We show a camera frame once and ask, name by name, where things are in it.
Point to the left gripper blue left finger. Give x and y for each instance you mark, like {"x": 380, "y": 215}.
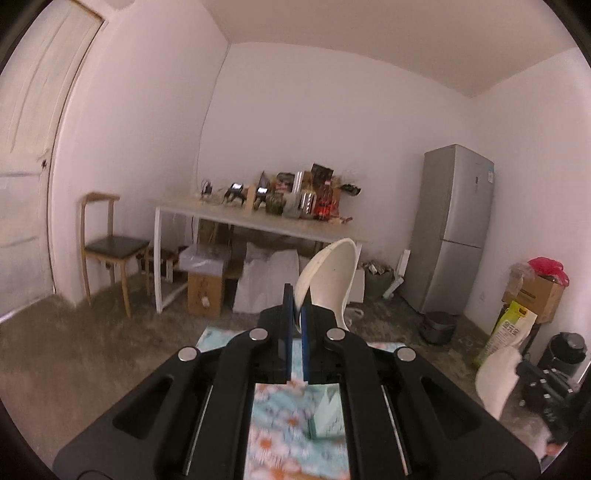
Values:
{"x": 287, "y": 331}

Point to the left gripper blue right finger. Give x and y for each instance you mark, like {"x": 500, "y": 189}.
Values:
{"x": 305, "y": 318}

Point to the white rice paddle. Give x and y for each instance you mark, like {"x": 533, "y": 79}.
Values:
{"x": 328, "y": 279}
{"x": 497, "y": 378}

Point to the right white gloved hand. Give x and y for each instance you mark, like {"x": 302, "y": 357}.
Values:
{"x": 535, "y": 436}

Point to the white sack under table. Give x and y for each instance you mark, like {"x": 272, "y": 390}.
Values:
{"x": 264, "y": 274}

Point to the black trash bin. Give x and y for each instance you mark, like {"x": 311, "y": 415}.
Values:
{"x": 565, "y": 352}

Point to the green bag on floor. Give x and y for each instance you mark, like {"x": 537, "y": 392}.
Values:
{"x": 378, "y": 278}

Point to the rice bag white green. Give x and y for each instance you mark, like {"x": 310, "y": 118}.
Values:
{"x": 514, "y": 325}

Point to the cardboard box under table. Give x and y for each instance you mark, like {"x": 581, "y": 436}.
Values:
{"x": 205, "y": 295}

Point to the red oil bottle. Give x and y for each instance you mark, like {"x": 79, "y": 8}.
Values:
{"x": 323, "y": 206}

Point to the mint green utensil basket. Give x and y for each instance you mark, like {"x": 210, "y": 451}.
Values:
{"x": 327, "y": 422}

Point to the cardboard box with red bag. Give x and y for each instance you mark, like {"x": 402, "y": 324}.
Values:
{"x": 537, "y": 285}

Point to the white side table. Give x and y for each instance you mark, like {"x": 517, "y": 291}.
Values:
{"x": 320, "y": 232}

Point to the steel rice cooker pot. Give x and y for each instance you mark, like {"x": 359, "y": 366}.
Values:
{"x": 438, "y": 328}

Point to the floral blue tablecloth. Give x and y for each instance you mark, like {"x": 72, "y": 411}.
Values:
{"x": 279, "y": 445}

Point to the silver refrigerator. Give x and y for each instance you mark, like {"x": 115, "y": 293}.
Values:
{"x": 450, "y": 229}

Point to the wooden chair black seat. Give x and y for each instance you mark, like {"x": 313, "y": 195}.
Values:
{"x": 115, "y": 251}

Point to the white door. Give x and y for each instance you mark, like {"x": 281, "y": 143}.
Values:
{"x": 35, "y": 83}

